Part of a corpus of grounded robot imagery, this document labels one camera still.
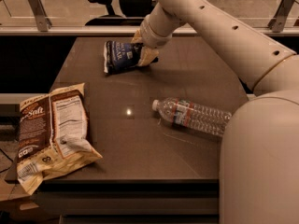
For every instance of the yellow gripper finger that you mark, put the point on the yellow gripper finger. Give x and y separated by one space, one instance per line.
147 56
137 38

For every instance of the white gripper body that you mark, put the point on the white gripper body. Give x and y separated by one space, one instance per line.
151 37

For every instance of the blue chip bag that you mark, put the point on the blue chip bag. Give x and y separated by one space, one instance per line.
120 56

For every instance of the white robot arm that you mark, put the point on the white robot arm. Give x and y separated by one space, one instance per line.
259 163

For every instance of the brown sea salt chip bag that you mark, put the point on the brown sea salt chip bag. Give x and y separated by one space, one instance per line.
53 137

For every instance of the black office chair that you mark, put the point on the black office chair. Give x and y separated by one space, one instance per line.
132 12

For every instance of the clear plastic water bottle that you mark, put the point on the clear plastic water bottle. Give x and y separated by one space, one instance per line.
191 115

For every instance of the glass railing panel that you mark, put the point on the glass railing panel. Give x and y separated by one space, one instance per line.
74 13

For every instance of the left metal railing bracket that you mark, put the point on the left metal railing bracket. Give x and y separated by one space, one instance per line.
43 23

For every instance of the metal railing bracket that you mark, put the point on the metal railing bracket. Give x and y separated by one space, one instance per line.
277 23
43 23

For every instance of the right metal railing bracket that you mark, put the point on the right metal railing bracket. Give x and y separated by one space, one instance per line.
277 23

